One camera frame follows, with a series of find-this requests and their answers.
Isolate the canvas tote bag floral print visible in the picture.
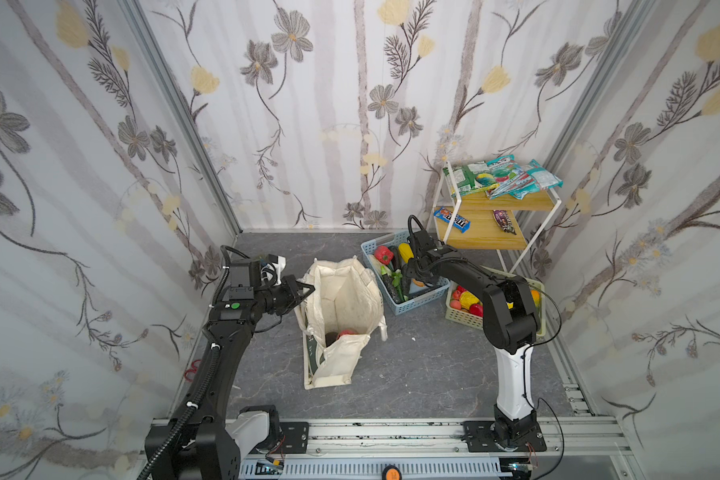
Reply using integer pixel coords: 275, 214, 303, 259
295, 257, 388, 390

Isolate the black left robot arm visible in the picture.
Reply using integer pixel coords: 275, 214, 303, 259
138, 275, 315, 479

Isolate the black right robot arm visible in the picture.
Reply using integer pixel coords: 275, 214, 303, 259
405, 229, 546, 452

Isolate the blue candy bag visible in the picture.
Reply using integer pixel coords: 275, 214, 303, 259
433, 208, 471, 233

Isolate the purple candy bag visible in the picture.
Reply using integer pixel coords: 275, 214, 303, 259
493, 210, 516, 235

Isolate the yellow squash toy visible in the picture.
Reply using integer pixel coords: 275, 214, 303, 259
397, 242, 414, 264

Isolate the red bell pepper toy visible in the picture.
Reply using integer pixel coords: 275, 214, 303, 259
373, 245, 395, 266

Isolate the yellow lemon toy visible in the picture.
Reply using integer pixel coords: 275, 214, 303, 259
459, 291, 480, 310

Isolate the blue plastic basket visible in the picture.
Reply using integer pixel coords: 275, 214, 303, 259
361, 231, 450, 315

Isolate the green plastic basket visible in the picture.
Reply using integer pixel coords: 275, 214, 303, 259
443, 272, 547, 338

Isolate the green snack packet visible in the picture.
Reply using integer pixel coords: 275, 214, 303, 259
443, 161, 497, 198

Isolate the teal snack packet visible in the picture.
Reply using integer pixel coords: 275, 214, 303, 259
508, 160, 563, 200

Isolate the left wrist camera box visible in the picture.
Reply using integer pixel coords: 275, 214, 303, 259
226, 254, 286, 289

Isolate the white wire wooden shelf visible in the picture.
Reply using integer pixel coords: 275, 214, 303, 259
429, 162, 562, 274

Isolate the black corrugated cable hose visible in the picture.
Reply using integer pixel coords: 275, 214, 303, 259
134, 344, 223, 480

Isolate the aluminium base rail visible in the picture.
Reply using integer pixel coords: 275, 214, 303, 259
137, 413, 643, 480

